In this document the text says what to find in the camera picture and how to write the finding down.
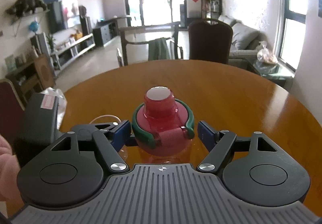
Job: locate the cat figure on shelf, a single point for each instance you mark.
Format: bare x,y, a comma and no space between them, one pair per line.
21,7

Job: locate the wooden armchair with green cloth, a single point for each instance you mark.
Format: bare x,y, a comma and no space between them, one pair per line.
158,49

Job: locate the maroon chair left side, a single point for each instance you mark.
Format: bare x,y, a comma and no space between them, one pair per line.
12,111

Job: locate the person left hand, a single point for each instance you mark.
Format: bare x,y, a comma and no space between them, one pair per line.
9,172

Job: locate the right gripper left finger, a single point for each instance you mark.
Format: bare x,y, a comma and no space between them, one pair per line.
109,140

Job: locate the television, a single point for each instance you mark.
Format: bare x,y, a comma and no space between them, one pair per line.
63,15

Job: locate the dark chair far side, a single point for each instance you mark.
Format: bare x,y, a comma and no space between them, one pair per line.
210,40

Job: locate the white plastic bag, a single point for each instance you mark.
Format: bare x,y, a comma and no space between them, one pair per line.
62,103

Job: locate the glass side table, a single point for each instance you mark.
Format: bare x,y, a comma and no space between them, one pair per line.
276,73

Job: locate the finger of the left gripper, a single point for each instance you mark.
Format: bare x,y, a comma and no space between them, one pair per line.
131,141

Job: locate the pink green bottle cap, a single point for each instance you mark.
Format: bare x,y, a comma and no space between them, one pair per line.
162,125

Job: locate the grey sofa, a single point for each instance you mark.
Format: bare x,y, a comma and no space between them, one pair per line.
245,40

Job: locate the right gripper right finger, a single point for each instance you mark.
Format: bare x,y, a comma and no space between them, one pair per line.
219,145

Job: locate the pink transparent water bottle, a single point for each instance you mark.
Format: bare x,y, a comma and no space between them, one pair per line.
181,157

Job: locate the plastic bag on side table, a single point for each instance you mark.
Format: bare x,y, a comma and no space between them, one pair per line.
266,55

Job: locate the wooden side cabinet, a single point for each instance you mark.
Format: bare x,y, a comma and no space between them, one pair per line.
34,76

